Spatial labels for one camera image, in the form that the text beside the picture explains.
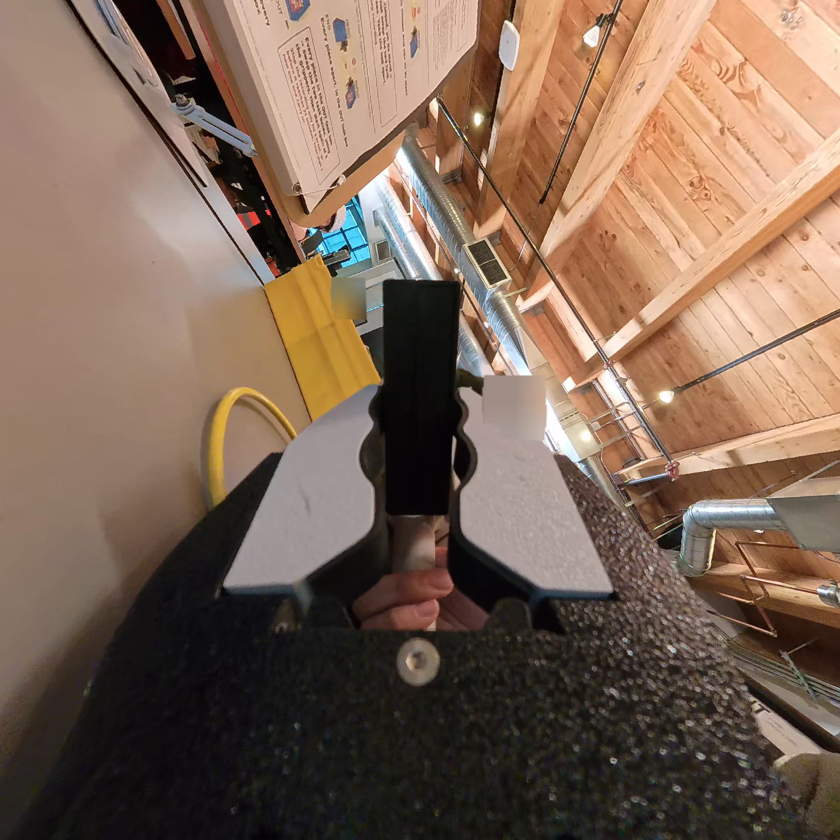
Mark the person's right hand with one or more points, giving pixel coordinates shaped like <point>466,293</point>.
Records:
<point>407,597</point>

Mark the duct vent grille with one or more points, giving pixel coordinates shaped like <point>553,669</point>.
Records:
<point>487,262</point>

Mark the orange red object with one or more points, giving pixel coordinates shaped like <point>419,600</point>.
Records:
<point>256,220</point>

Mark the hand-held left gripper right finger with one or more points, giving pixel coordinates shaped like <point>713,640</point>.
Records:
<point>525,525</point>

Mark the silver ventilation duct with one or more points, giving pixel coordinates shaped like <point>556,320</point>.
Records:
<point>433,190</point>

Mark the silver elbow duct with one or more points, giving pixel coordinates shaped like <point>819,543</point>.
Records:
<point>722,515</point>

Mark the yellow plastic bin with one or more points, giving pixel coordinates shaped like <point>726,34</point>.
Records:
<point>321,341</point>

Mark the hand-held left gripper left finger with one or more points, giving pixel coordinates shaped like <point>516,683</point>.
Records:
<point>308,512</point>

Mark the black network switch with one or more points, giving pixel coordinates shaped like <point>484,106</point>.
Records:
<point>420,394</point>

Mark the person's right forearm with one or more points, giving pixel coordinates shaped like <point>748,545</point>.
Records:
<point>814,800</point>

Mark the cardboard poster board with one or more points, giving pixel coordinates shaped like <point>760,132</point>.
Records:
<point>328,213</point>

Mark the white track spotlight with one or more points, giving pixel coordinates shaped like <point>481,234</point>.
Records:
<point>594,33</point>

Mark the grey flat board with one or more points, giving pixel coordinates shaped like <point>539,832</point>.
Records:
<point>138,72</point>

